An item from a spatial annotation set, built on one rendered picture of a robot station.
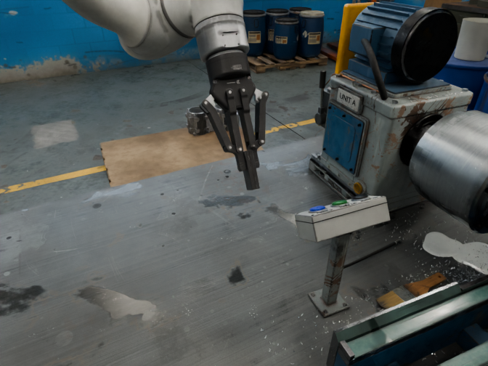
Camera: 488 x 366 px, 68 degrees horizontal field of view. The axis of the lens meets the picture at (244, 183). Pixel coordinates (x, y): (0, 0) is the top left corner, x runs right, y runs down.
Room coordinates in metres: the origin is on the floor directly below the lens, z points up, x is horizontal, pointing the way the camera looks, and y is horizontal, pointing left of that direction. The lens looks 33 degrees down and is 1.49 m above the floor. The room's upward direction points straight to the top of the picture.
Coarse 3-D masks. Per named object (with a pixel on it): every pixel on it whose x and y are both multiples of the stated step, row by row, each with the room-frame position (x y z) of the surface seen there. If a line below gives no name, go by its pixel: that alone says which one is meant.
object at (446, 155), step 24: (456, 120) 0.78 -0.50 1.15; (480, 120) 0.76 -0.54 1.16; (432, 144) 0.76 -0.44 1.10; (456, 144) 0.72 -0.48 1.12; (480, 144) 0.69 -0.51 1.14; (432, 168) 0.72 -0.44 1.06; (456, 168) 0.68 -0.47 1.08; (480, 168) 0.64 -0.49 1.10; (432, 192) 0.71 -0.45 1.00; (456, 192) 0.65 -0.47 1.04; (480, 192) 0.62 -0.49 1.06; (456, 216) 0.66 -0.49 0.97; (480, 216) 0.63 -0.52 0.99
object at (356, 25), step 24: (360, 24) 1.07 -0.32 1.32; (384, 24) 1.04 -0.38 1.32; (408, 24) 0.96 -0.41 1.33; (432, 24) 0.95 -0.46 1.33; (456, 24) 0.99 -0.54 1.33; (360, 48) 1.04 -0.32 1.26; (384, 48) 1.01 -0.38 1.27; (408, 48) 0.93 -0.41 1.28; (432, 48) 0.96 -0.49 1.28; (336, 72) 1.21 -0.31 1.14; (360, 72) 1.09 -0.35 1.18; (384, 72) 1.00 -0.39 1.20; (408, 72) 0.94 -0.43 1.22; (432, 72) 0.97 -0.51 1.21; (384, 96) 0.89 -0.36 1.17
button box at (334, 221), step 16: (336, 208) 0.53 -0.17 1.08; (352, 208) 0.54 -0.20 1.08; (368, 208) 0.55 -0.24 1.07; (384, 208) 0.56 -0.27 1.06; (304, 224) 0.53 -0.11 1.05; (320, 224) 0.51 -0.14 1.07; (336, 224) 0.51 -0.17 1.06; (352, 224) 0.52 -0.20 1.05; (368, 224) 0.53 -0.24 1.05; (320, 240) 0.49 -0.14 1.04
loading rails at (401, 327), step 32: (448, 288) 0.48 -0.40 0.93; (480, 288) 0.49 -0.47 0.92; (384, 320) 0.41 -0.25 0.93; (416, 320) 0.41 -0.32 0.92; (448, 320) 0.42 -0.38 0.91; (480, 320) 0.47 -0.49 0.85; (352, 352) 0.34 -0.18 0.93; (384, 352) 0.37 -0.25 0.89; (416, 352) 0.40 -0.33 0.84; (480, 352) 0.35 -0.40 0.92
